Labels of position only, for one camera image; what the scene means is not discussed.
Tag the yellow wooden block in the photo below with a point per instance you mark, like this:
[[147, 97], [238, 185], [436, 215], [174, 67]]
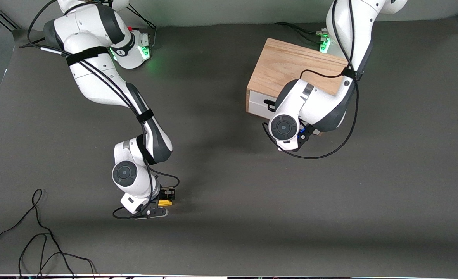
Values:
[[165, 202]]

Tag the black metal frame rail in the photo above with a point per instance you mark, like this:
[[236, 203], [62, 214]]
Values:
[[4, 19]]

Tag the dark grey table mat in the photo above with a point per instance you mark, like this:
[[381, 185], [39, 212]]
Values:
[[228, 193]]

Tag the wooden drawer cabinet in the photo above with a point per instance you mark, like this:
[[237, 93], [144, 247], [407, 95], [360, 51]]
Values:
[[279, 66]]

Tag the wooden drawer with white front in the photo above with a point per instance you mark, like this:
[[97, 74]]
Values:
[[256, 101]]

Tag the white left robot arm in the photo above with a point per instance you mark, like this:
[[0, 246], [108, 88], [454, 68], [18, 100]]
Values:
[[322, 104]]

